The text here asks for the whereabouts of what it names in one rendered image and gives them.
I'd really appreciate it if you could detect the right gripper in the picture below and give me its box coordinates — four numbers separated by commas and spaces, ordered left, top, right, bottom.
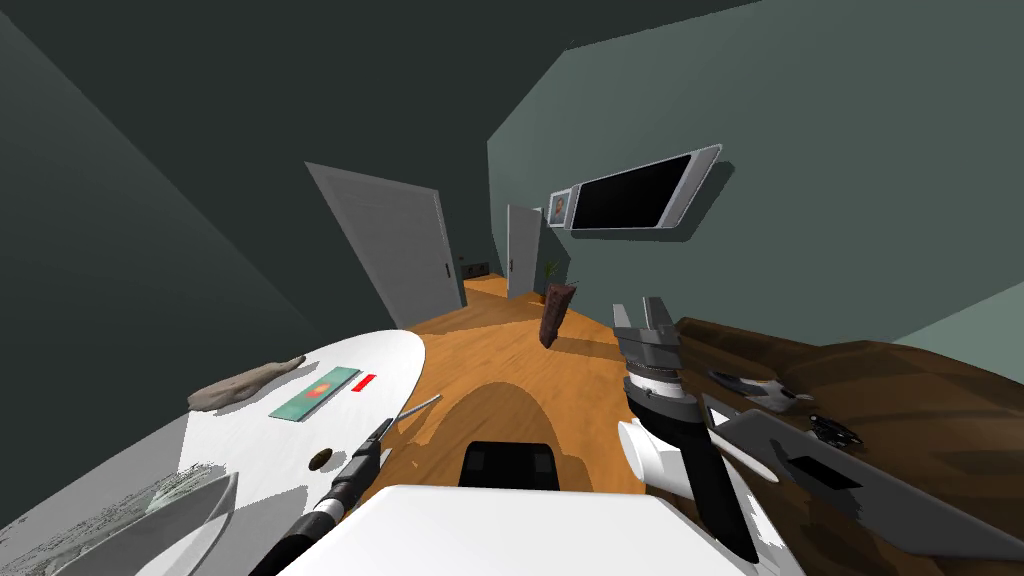
611, 296, 684, 379

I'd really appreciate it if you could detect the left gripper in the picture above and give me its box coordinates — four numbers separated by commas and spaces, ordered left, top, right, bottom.
331, 393, 444, 505

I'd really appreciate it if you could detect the dark brown upright block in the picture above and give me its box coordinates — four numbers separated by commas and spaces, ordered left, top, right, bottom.
538, 283, 578, 350

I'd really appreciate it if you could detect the green potted plant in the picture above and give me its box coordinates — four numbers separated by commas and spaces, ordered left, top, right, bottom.
539, 258, 579, 305

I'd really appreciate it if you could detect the green flat book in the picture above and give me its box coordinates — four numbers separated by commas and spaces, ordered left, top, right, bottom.
268, 366, 362, 424

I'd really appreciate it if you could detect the small grey door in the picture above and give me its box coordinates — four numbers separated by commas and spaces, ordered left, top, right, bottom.
505, 203, 546, 300

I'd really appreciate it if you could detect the grey and black tool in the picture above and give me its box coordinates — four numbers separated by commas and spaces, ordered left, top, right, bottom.
707, 369, 815, 414

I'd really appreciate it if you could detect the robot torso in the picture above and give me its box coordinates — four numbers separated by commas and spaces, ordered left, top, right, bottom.
275, 439, 771, 576

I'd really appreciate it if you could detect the white oval table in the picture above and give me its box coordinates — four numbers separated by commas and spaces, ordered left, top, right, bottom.
0, 329, 427, 576

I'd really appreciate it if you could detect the large grey door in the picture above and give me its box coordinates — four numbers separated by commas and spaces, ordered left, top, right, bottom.
304, 161, 469, 330

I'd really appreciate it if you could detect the grey-brown lumpy cloth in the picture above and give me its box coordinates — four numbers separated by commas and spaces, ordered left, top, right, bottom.
187, 355, 308, 414

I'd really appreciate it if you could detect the small black object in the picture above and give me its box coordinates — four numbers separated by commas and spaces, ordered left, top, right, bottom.
807, 413, 865, 449

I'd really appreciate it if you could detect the brown wooden desk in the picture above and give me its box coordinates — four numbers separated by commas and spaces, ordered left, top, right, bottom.
670, 316, 1024, 576

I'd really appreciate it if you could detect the white bowl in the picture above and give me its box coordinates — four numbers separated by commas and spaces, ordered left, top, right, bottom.
47, 471, 241, 576

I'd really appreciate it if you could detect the grey open laptop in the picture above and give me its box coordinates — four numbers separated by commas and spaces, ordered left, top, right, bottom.
701, 391, 1024, 563

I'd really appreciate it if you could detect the wall television with grey frame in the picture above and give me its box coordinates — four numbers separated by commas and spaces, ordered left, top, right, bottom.
565, 143, 724, 234

